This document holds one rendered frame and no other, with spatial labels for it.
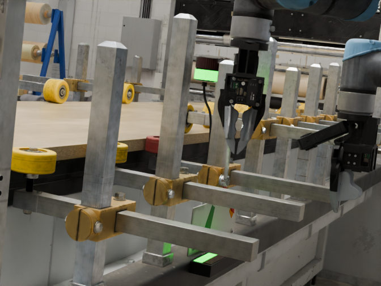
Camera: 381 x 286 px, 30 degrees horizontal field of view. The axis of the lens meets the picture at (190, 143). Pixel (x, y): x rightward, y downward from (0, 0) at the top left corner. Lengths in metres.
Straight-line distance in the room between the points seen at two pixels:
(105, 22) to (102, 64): 11.15
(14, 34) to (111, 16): 11.32
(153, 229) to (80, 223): 0.11
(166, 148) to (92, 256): 0.29
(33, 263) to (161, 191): 0.28
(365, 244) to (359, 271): 0.15
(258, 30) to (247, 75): 0.08
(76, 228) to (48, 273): 0.35
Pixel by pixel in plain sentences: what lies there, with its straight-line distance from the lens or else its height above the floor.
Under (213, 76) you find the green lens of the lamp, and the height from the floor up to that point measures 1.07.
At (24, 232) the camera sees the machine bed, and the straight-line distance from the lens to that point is 1.34.
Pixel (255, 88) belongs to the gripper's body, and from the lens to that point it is 1.29.
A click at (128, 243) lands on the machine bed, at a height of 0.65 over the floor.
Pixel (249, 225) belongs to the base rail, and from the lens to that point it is 1.81.
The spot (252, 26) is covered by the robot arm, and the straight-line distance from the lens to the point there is 1.31.
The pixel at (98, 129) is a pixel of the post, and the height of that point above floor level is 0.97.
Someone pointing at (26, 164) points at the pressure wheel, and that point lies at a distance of 1.21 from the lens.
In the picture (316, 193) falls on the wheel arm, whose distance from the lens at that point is 1.54.
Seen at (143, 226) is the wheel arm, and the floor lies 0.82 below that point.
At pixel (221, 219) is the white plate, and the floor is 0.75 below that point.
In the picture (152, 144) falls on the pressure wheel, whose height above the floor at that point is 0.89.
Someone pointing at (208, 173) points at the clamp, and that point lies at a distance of 1.54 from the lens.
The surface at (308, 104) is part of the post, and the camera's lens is 2.26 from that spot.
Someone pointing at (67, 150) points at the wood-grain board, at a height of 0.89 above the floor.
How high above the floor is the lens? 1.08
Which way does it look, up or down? 6 degrees down
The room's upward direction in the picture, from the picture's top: 7 degrees clockwise
